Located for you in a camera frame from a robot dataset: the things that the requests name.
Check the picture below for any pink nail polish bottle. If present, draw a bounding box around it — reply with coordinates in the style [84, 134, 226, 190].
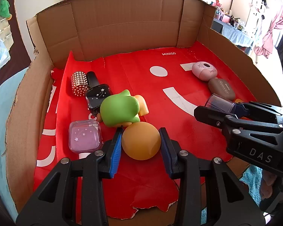
[69, 120, 102, 160]

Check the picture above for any silver studded bottle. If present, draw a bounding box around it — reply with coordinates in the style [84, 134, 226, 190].
[70, 71, 89, 97]

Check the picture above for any pink round case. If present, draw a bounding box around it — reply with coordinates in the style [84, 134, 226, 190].
[192, 61, 217, 80]

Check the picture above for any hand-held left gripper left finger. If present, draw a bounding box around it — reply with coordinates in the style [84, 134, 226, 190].
[16, 128, 123, 226]

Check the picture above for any black nail polish bottle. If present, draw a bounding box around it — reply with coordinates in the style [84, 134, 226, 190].
[85, 71, 112, 117]

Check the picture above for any clear hanging pocket organizer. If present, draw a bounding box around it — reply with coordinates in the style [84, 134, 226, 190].
[0, 14, 13, 43]

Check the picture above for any green plush toy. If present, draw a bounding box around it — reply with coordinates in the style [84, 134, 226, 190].
[0, 0, 11, 19]

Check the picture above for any person's right hand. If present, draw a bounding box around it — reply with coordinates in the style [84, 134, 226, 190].
[261, 169, 282, 199]

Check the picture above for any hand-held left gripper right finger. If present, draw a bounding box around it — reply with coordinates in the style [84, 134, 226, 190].
[158, 127, 271, 226]

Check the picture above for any red paper liner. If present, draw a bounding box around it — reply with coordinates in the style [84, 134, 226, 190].
[34, 40, 248, 218]

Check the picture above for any pink curtain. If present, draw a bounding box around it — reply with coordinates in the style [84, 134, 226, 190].
[253, 3, 283, 58]

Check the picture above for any brown cardboard box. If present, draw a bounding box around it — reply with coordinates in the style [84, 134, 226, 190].
[5, 0, 282, 226]

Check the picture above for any dark brown door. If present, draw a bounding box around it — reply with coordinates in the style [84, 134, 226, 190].
[0, 0, 38, 99]

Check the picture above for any green duck toy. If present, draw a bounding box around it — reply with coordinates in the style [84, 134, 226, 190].
[96, 89, 148, 128]

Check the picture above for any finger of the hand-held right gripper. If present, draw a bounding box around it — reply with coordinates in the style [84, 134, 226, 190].
[235, 102, 283, 123]
[194, 106, 283, 134]

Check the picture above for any orange round disc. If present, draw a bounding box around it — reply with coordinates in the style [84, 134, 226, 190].
[234, 98, 250, 120]
[121, 122, 161, 161]

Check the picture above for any row of cosmetic bottles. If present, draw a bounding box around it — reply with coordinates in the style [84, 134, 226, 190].
[209, 0, 248, 30]

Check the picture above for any brown rounded case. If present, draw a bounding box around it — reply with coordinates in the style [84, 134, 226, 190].
[208, 78, 236, 101]

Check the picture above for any blue-clothed side table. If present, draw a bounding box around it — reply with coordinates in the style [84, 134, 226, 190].
[212, 19, 255, 50]

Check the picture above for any clear plastic cup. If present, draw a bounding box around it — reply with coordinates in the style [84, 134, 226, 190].
[204, 94, 236, 115]

